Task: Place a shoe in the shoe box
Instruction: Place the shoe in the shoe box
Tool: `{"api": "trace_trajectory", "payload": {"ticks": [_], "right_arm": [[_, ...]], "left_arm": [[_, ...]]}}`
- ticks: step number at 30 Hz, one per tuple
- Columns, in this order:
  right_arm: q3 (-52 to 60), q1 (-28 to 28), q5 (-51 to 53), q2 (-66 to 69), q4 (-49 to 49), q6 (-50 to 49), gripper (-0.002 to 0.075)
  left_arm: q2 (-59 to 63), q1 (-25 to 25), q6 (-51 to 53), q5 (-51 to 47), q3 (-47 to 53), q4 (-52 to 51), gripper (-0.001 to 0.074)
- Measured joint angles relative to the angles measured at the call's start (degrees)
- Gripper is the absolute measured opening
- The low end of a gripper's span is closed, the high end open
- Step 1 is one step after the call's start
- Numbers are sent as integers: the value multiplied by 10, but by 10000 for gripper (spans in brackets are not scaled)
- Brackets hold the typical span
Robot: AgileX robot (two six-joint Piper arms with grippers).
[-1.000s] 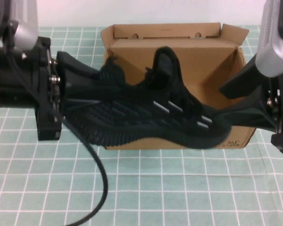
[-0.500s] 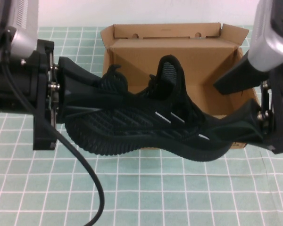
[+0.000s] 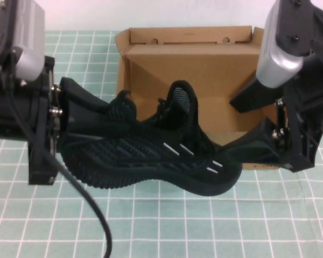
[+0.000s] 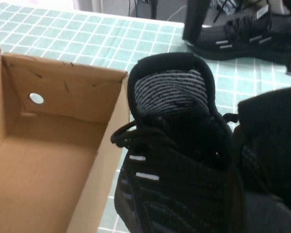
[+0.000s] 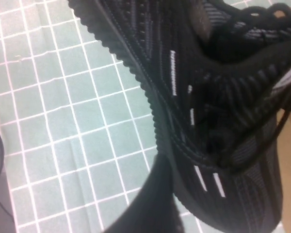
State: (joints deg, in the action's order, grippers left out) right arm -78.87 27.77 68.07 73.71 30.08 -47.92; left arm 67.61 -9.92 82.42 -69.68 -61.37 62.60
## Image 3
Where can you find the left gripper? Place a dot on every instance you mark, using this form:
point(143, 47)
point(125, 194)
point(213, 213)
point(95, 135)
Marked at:
point(0, 113)

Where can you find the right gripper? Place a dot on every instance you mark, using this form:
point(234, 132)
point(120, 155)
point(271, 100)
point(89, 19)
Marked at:
point(307, 121)

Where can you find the black knit sneaker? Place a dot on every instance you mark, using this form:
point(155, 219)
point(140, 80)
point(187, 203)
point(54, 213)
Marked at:
point(140, 161)

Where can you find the brown cardboard shoe box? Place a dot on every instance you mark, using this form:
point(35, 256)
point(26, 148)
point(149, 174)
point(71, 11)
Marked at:
point(193, 67)

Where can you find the green checked tablecloth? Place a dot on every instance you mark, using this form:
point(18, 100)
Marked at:
point(204, 228)

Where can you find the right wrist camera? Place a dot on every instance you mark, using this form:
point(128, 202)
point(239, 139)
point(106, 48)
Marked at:
point(274, 61)

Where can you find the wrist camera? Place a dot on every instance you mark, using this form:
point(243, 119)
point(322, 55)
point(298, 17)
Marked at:
point(29, 40)
point(274, 61)

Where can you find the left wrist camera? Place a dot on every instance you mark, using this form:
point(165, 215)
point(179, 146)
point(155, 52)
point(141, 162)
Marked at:
point(29, 40)

